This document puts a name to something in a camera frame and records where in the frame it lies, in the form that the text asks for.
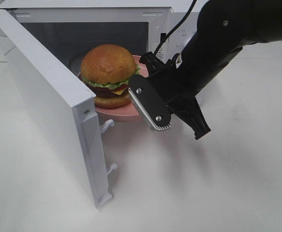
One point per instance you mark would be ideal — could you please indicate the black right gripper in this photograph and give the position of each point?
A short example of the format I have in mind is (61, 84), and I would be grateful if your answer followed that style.
(178, 99)

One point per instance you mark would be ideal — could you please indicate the pink round plate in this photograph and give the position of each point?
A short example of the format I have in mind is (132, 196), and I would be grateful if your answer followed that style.
(123, 106)

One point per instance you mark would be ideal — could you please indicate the burger with lettuce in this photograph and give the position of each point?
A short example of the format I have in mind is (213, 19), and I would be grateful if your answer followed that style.
(109, 75)

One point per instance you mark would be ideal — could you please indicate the white microwave door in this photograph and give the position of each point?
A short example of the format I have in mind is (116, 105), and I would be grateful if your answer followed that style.
(60, 105)

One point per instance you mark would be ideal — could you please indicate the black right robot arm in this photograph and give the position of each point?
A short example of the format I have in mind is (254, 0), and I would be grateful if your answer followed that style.
(224, 27)

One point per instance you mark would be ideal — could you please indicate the white upper power knob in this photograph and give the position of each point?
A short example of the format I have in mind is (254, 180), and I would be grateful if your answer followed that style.
(186, 41)

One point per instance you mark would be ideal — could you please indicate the white microwave oven body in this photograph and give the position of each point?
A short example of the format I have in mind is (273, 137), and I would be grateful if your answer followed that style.
(70, 28)

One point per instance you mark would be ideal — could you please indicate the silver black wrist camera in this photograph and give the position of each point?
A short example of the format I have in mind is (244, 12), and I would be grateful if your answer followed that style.
(148, 103)

